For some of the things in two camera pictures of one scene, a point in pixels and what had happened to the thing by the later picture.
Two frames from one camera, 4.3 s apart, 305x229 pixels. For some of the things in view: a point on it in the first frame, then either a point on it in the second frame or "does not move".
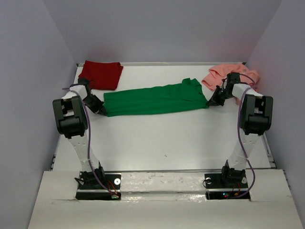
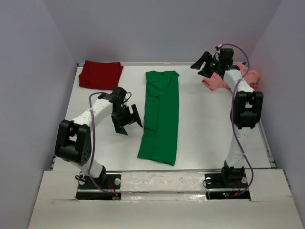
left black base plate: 111,191 does not move
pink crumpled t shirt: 218,74 does not move
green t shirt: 187,95 to 160,140
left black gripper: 99,104 to 119,129
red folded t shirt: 104,75 does not move
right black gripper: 217,102 to 203,57
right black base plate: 216,188 does not move
